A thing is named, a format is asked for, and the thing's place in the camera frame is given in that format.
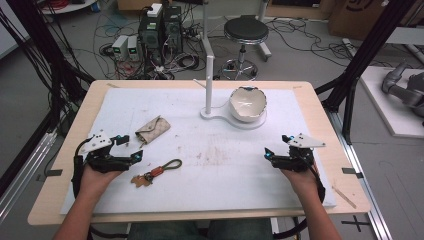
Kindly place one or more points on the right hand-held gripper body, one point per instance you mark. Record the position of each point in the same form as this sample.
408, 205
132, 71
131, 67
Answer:
298, 156

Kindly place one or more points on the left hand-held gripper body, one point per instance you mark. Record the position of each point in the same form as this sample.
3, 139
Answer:
100, 156

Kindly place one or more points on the person's left hand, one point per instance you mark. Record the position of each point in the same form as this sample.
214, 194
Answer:
98, 181

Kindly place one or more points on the person's right hand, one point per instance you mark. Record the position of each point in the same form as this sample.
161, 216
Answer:
300, 183

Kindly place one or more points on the beige key pouch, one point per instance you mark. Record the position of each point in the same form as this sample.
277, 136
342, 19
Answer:
154, 128

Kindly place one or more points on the black tape strip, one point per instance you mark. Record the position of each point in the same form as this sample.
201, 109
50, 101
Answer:
53, 172
350, 171

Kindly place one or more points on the white eggshell-shaped bowl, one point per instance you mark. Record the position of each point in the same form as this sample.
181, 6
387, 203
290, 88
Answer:
248, 105

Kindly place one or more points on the tan tape strip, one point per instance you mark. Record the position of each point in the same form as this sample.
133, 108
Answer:
344, 196

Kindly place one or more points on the white table mat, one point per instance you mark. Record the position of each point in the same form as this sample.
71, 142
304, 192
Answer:
216, 190

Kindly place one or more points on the person's left leg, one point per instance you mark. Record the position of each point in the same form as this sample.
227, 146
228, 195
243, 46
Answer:
163, 230

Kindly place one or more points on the person's leg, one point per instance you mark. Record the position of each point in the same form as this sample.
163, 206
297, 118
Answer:
163, 230
240, 230

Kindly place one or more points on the person's right leg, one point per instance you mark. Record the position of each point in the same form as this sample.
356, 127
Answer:
240, 230

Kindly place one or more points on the black tape cross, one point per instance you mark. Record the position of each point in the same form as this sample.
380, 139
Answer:
356, 222

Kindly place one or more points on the white stand with pole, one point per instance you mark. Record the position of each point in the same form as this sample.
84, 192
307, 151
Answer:
209, 86

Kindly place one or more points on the grey power supply unit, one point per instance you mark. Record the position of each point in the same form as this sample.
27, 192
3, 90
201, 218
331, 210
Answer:
119, 47
132, 48

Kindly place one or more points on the white platform board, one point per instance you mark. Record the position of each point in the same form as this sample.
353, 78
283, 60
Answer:
383, 110

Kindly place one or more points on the white metal stand leg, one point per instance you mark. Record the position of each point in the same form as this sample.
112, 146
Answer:
265, 43
206, 33

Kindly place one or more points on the black computer tower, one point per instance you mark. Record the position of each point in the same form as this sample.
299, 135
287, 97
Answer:
173, 28
150, 36

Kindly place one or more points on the white power strip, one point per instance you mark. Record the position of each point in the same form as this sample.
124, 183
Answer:
349, 46

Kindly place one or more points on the black round stool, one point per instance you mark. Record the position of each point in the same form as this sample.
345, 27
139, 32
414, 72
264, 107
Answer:
246, 30

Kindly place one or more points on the white box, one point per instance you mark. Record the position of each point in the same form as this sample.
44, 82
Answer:
154, 10

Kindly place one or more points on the cardboard box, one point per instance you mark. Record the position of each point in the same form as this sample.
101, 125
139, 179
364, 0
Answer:
356, 18

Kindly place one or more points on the round white table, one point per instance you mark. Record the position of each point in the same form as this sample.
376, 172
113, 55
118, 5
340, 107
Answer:
66, 7

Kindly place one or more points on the aluminium rail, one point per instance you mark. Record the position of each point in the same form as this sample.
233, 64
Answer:
366, 186
23, 170

